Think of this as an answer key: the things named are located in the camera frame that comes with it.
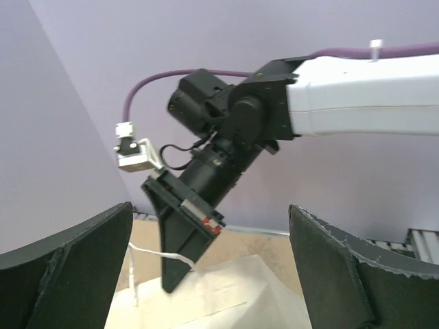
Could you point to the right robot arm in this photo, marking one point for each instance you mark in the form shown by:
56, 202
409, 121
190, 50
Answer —
283, 100

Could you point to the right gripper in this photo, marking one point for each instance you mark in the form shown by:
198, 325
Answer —
186, 205

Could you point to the brown paper bag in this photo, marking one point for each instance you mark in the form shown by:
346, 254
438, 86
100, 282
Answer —
255, 288

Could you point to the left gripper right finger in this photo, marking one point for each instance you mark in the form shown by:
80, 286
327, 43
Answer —
348, 282

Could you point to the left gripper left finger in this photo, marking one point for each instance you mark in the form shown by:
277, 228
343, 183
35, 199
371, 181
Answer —
68, 279

